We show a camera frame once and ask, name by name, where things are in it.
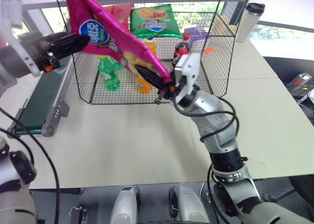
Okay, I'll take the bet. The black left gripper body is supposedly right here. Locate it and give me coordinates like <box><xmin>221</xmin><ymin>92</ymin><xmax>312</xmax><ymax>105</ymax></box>
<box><xmin>31</xmin><ymin>33</ymin><xmax>61</xmax><ymax>73</ymax></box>

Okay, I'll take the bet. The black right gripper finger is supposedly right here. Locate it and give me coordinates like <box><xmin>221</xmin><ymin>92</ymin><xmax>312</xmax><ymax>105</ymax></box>
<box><xmin>134</xmin><ymin>65</ymin><xmax>173</xmax><ymax>90</ymax></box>

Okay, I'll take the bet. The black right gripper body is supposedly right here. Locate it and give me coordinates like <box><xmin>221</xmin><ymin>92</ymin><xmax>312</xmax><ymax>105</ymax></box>
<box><xmin>155</xmin><ymin>72</ymin><xmax>184</xmax><ymax>105</ymax></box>

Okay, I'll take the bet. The pink chip bag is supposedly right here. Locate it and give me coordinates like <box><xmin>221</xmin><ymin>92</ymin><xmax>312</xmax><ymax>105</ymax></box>
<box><xmin>63</xmin><ymin>0</ymin><xmax>172</xmax><ymax>84</ymax></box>

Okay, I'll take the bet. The green conveyor belt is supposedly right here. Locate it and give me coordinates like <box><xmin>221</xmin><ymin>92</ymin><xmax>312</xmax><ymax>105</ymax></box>
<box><xmin>6</xmin><ymin>54</ymin><xmax>75</xmax><ymax>138</ymax></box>

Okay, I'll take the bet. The orange soda bottle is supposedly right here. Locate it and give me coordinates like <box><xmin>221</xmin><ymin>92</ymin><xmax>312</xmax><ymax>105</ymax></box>
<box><xmin>142</xmin><ymin>37</ymin><xmax>158</xmax><ymax>58</ymax></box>
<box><xmin>135</xmin><ymin>70</ymin><xmax>155</xmax><ymax>95</ymax></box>

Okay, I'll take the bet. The green soda bottle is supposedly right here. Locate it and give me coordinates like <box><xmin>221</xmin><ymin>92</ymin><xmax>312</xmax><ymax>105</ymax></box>
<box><xmin>98</xmin><ymin>55</ymin><xmax>121</xmax><ymax>92</ymax></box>

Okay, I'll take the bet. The green chip bag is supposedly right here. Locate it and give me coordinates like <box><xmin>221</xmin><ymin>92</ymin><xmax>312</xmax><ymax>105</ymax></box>
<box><xmin>130</xmin><ymin>3</ymin><xmax>183</xmax><ymax>39</ymax></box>

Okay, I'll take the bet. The red chip bag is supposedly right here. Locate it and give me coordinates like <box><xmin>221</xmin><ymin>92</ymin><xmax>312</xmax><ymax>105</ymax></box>
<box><xmin>105</xmin><ymin>2</ymin><xmax>134</xmax><ymax>31</ymax></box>

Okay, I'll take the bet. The purple snack bag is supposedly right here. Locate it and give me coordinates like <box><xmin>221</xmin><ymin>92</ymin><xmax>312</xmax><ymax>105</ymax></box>
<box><xmin>183</xmin><ymin>20</ymin><xmax>212</xmax><ymax>46</ymax></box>

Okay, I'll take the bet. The tan snack bag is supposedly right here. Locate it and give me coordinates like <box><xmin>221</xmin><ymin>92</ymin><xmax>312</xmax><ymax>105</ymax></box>
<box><xmin>215</xmin><ymin>14</ymin><xmax>237</xmax><ymax>36</ymax></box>

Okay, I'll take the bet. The white tumbler black lid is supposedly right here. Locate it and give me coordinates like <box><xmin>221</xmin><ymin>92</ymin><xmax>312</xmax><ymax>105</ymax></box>
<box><xmin>235</xmin><ymin>2</ymin><xmax>266</xmax><ymax>43</ymax></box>

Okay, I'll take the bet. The grey rounded robot housing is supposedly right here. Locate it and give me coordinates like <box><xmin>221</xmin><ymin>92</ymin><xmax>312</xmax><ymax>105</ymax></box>
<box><xmin>168</xmin><ymin>183</ymin><xmax>210</xmax><ymax>224</ymax></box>
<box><xmin>109</xmin><ymin>184</ymin><xmax>141</xmax><ymax>224</ymax></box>

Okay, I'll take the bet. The black side table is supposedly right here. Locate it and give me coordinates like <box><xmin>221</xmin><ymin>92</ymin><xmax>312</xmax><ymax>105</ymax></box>
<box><xmin>262</xmin><ymin>56</ymin><xmax>314</xmax><ymax>127</ymax></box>

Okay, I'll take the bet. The red and grey device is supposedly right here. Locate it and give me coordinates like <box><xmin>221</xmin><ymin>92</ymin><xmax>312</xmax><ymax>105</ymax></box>
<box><xmin>291</xmin><ymin>72</ymin><xmax>313</xmax><ymax>87</ymax></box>

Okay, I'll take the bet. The olive robot body cover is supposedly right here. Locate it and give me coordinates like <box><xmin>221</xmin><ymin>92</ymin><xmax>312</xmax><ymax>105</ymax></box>
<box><xmin>0</xmin><ymin>191</ymin><xmax>314</xmax><ymax>224</ymax></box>

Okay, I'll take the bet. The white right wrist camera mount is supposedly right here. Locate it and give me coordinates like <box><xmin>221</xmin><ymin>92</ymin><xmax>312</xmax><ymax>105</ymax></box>
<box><xmin>173</xmin><ymin>52</ymin><xmax>202</xmax><ymax>101</ymax></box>

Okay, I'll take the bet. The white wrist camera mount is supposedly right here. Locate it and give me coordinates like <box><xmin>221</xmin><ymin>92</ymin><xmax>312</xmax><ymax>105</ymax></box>
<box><xmin>0</xmin><ymin>0</ymin><xmax>42</xmax><ymax>78</ymax></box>
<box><xmin>173</xmin><ymin>52</ymin><xmax>202</xmax><ymax>101</ymax></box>

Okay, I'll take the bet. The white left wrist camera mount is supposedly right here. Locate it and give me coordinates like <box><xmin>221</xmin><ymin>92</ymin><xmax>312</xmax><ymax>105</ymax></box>
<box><xmin>0</xmin><ymin>0</ymin><xmax>42</xmax><ymax>78</ymax></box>

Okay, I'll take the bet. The black wire mesh rack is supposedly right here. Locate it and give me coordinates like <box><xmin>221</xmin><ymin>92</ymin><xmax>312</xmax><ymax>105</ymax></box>
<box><xmin>52</xmin><ymin>0</ymin><xmax>254</xmax><ymax>105</ymax></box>

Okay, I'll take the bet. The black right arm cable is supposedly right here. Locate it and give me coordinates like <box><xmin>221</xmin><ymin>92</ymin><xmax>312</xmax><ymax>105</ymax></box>
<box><xmin>171</xmin><ymin>80</ymin><xmax>240</xmax><ymax>224</ymax></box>

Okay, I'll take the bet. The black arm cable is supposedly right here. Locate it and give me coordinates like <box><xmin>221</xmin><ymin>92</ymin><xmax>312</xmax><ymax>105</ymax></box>
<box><xmin>0</xmin><ymin>107</ymin><xmax>61</xmax><ymax>224</ymax></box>
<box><xmin>171</xmin><ymin>80</ymin><xmax>240</xmax><ymax>224</ymax></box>

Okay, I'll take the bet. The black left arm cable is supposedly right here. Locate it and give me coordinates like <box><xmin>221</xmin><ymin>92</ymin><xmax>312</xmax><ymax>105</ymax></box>
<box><xmin>0</xmin><ymin>107</ymin><xmax>61</xmax><ymax>224</ymax></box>

